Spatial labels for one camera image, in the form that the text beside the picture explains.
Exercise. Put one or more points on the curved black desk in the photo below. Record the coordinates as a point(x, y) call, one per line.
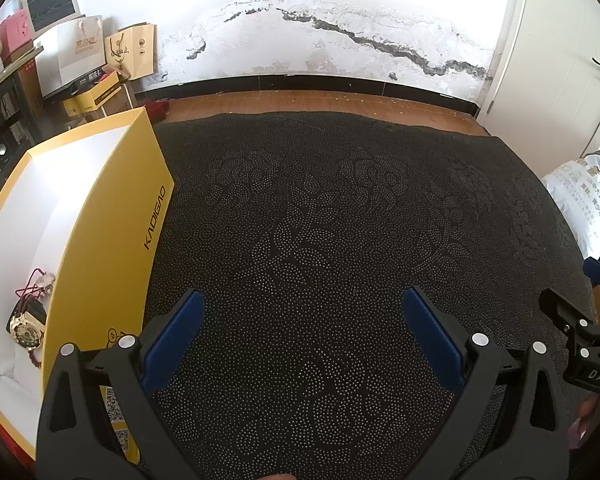
point(10, 67)

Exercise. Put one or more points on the dark patterned mat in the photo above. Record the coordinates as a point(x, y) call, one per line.
point(330, 210)

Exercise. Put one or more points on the person's right hand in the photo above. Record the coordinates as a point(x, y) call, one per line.
point(590, 412)

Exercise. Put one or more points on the white shopping bag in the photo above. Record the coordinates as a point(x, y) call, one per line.
point(70, 55)

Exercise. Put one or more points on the black speaker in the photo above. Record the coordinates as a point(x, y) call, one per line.
point(0, 150)

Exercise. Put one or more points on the pink box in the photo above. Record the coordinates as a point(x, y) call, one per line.
point(15, 32)

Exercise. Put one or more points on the yellow flat carton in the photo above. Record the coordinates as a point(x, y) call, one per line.
point(92, 97)

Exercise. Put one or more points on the tall brown cardboard box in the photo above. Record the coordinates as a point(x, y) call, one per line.
point(30, 95)

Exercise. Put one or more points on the beige paper bag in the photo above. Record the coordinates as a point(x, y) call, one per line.
point(132, 52)

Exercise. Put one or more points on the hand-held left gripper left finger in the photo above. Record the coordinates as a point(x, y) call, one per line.
point(177, 330)

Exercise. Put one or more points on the yellow cardboard box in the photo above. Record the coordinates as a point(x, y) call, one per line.
point(130, 200)

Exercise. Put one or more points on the white door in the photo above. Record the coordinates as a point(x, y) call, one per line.
point(555, 50)

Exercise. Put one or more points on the red cloth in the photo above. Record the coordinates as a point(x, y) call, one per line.
point(157, 110)

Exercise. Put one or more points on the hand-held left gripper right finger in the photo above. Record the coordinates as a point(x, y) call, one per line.
point(432, 330)

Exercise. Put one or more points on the white printed bag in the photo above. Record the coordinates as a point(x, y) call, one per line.
point(580, 200)

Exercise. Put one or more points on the black and gold watch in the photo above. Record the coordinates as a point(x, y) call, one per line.
point(27, 332)

